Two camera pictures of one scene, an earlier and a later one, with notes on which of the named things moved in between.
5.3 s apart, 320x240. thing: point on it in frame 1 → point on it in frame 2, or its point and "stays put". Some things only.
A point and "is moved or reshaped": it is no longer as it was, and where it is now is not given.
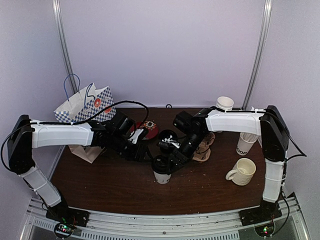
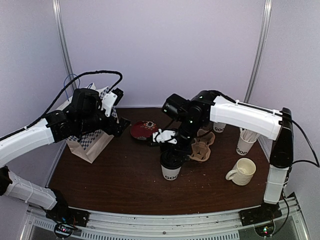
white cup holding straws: [246, 142] stays put
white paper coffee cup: [161, 178] → [170, 174]
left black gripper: [138, 154] → [119, 126]
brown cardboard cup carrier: [202, 153] stays put
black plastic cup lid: [160, 163] is moved or reshaped
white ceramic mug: [242, 172] stays put
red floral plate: [152, 126] stays put
